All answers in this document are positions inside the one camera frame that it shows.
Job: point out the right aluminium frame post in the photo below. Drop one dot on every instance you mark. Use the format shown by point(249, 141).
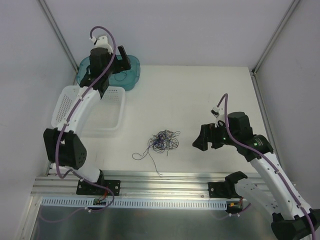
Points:
point(275, 35)

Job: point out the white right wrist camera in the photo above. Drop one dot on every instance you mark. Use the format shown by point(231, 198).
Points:
point(219, 115)

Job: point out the left aluminium frame post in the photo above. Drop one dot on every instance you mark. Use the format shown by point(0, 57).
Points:
point(57, 32)

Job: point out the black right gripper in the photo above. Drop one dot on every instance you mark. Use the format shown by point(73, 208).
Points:
point(213, 136)

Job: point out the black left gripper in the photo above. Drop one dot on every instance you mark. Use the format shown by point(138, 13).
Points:
point(116, 63)

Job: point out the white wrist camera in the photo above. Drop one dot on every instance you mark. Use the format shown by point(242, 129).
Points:
point(102, 42)
point(219, 115)

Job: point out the teal translucent plastic tub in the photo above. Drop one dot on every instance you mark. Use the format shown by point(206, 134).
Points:
point(126, 79)

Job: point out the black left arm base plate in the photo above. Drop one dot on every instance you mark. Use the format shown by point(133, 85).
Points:
point(87, 189)

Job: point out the white slotted cable duct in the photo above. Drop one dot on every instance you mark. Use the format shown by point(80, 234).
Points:
point(135, 203)

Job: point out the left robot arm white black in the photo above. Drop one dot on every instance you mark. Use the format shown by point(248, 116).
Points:
point(63, 144)

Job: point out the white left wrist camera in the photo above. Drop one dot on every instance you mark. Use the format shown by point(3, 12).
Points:
point(102, 42)

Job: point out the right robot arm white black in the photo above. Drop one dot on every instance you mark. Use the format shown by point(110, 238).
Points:
point(290, 216)

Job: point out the aluminium frame post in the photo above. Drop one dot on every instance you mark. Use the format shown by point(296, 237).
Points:
point(275, 35)
point(57, 32)

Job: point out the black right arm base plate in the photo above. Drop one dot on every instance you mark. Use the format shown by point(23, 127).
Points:
point(222, 190)

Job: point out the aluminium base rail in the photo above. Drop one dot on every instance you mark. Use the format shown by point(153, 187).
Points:
point(136, 185)

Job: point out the white perforated plastic basket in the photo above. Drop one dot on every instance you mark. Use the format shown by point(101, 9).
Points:
point(106, 116)

